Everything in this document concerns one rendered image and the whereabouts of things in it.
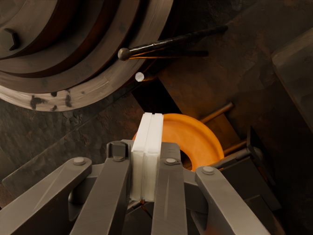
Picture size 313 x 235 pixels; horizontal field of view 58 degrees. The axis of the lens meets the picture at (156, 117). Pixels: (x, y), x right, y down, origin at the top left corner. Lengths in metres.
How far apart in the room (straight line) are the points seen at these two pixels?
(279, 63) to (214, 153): 0.15
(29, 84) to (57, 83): 0.05
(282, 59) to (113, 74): 0.22
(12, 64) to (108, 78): 0.14
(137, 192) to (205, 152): 0.27
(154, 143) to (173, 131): 0.27
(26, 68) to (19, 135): 0.37
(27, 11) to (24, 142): 0.48
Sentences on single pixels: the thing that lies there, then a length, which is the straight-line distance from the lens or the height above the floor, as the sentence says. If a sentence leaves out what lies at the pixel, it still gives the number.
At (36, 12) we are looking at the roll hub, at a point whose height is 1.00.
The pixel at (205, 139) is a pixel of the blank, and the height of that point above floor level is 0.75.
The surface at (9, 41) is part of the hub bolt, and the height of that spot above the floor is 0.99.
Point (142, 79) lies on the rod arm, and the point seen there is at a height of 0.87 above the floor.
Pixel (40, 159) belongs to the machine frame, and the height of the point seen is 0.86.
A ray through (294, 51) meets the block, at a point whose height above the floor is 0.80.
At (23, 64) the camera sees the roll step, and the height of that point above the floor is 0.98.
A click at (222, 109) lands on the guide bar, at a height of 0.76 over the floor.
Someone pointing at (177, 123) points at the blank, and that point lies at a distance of 0.42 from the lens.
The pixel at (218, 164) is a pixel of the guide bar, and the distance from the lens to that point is 0.42.
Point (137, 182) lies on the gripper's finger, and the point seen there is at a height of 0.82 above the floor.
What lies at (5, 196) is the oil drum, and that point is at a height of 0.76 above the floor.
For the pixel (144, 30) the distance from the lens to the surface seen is 0.39.
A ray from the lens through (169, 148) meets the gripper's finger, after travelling 0.17.
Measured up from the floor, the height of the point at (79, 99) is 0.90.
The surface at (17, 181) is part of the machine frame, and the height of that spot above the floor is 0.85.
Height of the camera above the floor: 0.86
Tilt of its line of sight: 6 degrees down
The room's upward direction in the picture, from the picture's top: 34 degrees counter-clockwise
